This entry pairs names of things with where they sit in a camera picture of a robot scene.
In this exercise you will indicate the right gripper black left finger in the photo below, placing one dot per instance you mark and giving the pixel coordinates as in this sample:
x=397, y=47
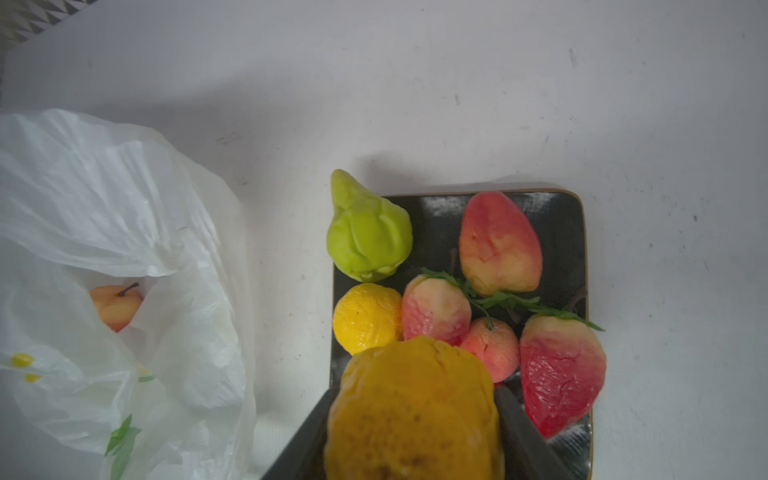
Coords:
x=303, y=456

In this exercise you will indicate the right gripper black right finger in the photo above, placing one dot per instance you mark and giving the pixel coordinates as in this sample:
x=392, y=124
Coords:
x=527, y=456

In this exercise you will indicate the red strawberry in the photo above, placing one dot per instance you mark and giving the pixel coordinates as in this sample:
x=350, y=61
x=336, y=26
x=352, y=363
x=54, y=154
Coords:
x=563, y=369

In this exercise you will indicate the orange fruit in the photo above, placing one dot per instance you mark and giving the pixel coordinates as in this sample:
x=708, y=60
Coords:
x=417, y=409

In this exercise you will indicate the orange peach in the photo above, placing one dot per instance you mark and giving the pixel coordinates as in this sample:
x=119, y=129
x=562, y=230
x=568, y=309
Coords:
x=496, y=345

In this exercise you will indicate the white plastic bag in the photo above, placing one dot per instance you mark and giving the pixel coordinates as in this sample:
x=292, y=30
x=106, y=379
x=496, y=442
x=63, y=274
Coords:
x=87, y=203

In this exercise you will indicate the yellow lemon with leaves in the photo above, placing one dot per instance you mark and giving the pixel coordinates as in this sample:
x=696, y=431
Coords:
x=369, y=315

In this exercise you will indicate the green pear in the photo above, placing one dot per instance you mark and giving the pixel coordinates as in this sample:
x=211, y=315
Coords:
x=369, y=236

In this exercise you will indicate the small yellow red apple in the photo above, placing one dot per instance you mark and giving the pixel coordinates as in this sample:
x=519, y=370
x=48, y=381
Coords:
x=116, y=305

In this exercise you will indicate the black square tray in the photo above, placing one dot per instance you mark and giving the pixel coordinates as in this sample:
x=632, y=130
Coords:
x=558, y=219

